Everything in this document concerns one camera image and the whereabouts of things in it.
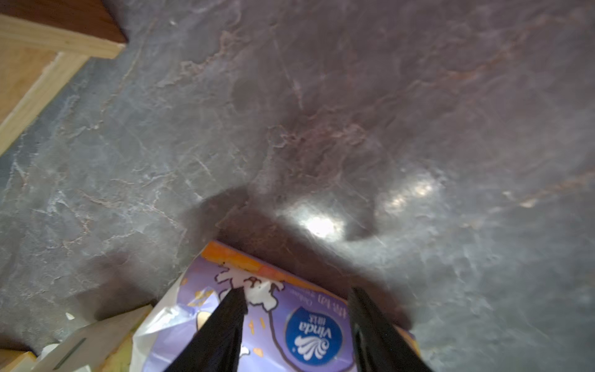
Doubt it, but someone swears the yellow-green tissue pack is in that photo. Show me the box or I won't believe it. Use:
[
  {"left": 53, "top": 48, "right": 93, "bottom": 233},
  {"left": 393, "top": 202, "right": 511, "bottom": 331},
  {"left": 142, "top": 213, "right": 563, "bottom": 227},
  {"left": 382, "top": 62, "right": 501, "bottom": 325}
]
[{"left": 33, "top": 305, "right": 153, "bottom": 371}]

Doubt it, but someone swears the wooden three-tier shelf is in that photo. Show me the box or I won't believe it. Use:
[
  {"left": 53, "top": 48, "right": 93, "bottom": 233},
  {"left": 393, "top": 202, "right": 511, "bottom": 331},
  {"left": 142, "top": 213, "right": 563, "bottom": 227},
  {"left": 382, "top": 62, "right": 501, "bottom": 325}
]
[{"left": 1, "top": 1, "right": 127, "bottom": 152}]

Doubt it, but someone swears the purple tissue pack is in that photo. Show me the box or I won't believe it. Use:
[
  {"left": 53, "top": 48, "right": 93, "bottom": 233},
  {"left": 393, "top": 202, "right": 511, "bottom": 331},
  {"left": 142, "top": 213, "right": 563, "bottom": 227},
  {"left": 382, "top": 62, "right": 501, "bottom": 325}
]
[{"left": 131, "top": 239, "right": 421, "bottom": 372}]

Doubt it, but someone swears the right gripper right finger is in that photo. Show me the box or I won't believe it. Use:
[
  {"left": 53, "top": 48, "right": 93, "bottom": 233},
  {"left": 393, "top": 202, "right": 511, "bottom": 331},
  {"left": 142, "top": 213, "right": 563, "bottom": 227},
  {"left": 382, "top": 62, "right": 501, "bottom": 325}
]
[{"left": 348, "top": 287, "right": 431, "bottom": 372}]

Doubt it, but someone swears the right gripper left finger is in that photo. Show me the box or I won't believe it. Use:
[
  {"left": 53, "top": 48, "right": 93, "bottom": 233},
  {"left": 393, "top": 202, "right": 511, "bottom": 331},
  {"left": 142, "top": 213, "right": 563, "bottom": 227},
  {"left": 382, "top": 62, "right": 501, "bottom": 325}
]
[{"left": 167, "top": 288, "right": 248, "bottom": 372}]

